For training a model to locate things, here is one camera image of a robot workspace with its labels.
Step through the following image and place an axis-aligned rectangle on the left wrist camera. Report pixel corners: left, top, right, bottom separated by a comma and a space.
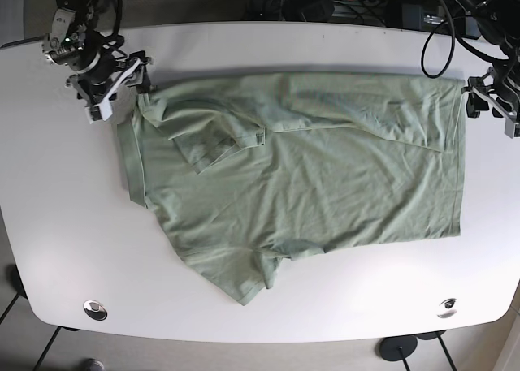
505, 119, 520, 139

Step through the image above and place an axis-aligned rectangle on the black round stand base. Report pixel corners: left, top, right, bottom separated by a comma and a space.
378, 335, 418, 362

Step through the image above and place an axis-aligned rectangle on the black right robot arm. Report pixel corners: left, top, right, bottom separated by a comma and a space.
42, 0, 152, 122

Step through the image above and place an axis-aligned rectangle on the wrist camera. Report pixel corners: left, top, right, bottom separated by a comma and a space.
505, 119, 520, 139
87, 102, 113, 123

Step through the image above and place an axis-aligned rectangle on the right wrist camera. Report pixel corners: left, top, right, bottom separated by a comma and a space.
87, 102, 113, 123

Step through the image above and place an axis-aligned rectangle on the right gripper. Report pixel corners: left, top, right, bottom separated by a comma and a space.
42, 8, 153, 109

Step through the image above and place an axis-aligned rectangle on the silver table grommet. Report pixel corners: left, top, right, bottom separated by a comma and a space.
83, 300, 108, 321
435, 298, 458, 319

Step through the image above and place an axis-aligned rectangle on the left silver table grommet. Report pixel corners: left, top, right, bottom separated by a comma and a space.
83, 300, 108, 321

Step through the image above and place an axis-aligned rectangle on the left grey shoe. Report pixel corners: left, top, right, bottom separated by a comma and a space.
81, 359, 106, 371

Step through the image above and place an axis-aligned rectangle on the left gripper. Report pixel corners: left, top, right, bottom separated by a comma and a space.
462, 50, 519, 122

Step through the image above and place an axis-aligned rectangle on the black power adapter box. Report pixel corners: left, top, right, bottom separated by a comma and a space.
401, 3, 429, 31

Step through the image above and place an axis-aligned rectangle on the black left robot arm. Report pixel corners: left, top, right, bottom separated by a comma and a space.
421, 0, 519, 138

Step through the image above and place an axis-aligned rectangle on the right silver table grommet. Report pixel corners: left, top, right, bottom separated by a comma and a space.
435, 298, 458, 319

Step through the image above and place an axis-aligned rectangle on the light green polo shirt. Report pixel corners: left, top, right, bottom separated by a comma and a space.
116, 71, 465, 304

